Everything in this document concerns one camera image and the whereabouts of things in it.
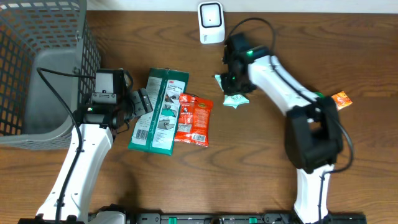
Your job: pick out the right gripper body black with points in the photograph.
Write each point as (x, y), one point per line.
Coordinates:
(233, 83)

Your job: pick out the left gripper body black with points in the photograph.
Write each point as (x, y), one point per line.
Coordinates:
(137, 106)

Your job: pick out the teal wipes pack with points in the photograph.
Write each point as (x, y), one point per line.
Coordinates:
(234, 100)

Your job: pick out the green white 3M package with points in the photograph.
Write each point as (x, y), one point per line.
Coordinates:
(154, 132)

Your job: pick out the red snack bag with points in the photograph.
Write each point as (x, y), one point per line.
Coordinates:
(193, 121)

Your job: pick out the green lid jar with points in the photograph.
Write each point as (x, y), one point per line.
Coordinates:
(319, 94)

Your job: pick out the small orange box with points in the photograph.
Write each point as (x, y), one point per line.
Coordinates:
(341, 100)

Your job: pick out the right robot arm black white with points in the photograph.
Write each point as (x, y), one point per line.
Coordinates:
(312, 138)

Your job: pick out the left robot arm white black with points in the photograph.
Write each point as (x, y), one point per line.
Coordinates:
(97, 124)

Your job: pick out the white barcode scanner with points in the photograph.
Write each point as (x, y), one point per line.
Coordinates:
(211, 22)

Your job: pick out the grey plastic mesh basket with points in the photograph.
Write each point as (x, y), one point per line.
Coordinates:
(48, 63)

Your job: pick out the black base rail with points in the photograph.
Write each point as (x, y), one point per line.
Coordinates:
(155, 218)

